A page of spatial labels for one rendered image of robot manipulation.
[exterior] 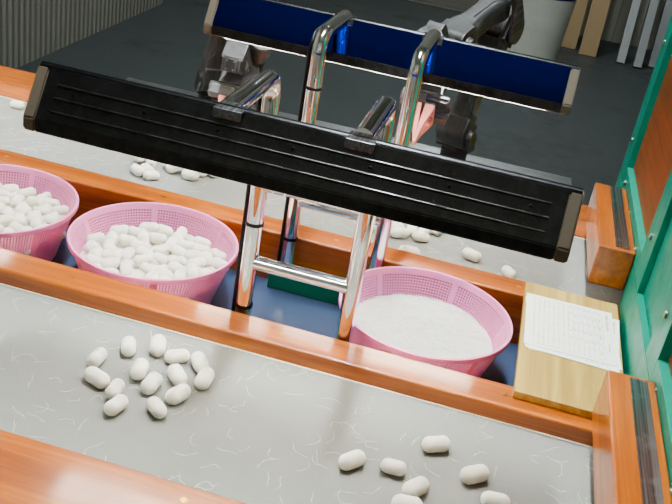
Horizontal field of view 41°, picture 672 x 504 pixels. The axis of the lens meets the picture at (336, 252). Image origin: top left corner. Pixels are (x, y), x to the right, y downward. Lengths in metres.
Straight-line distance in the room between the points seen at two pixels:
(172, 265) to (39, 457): 0.50
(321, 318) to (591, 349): 0.43
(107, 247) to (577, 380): 0.74
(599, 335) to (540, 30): 4.55
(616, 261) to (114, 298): 0.79
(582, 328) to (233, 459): 0.60
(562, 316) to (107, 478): 0.75
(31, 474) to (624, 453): 0.63
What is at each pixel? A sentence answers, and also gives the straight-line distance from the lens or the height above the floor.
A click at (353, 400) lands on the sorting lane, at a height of 0.74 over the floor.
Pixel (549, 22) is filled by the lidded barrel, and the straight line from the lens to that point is 5.87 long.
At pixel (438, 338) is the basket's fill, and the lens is 1.36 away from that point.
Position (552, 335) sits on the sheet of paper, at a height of 0.78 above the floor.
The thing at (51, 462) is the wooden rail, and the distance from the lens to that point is 1.02.
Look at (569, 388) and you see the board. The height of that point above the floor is 0.78.
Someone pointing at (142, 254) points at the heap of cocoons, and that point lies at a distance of 1.46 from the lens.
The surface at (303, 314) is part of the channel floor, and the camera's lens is 1.47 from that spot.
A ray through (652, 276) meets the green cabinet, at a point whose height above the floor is 0.88.
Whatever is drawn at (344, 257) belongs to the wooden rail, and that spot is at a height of 0.75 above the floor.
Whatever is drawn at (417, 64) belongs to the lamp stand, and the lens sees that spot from 1.35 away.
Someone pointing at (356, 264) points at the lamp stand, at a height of 0.88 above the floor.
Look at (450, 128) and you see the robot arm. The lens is 2.08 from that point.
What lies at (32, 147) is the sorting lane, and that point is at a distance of 1.83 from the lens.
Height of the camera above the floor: 1.43
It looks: 27 degrees down
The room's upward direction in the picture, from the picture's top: 10 degrees clockwise
